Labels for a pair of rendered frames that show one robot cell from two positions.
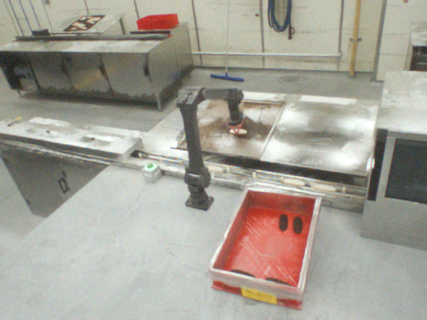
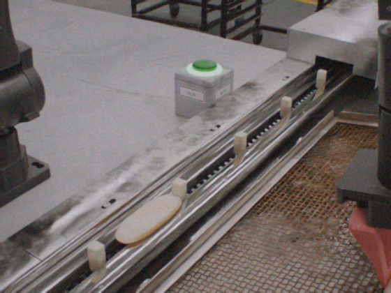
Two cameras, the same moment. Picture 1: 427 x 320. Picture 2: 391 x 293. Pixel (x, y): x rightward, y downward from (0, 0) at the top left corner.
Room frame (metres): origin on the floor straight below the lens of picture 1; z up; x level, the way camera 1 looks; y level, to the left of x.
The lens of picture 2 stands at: (1.56, -0.45, 1.22)
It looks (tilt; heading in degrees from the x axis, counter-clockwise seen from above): 31 degrees down; 95
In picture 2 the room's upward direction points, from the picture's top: 1 degrees clockwise
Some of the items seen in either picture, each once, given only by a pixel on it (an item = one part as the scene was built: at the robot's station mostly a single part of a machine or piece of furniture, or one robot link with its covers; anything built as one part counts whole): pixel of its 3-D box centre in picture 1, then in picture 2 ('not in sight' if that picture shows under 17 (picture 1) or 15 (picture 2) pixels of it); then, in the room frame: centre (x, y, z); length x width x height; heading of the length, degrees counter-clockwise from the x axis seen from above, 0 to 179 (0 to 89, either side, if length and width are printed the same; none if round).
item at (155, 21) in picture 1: (158, 21); not in sight; (5.29, 0.58, 0.94); 0.51 x 0.36 x 0.13; 64
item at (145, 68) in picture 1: (96, 58); not in sight; (5.43, 1.65, 0.51); 3.00 x 1.26 x 1.03; 60
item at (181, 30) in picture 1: (165, 56); not in sight; (5.29, 0.58, 0.44); 0.70 x 0.55 x 0.87; 60
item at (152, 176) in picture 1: (152, 174); (204, 100); (1.51, 0.35, 0.84); 0.08 x 0.08 x 0.11; 60
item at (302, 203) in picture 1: (269, 238); not in sight; (0.91, -0.15, 0.88); 0.49 x 0.34 x 0.10; 155
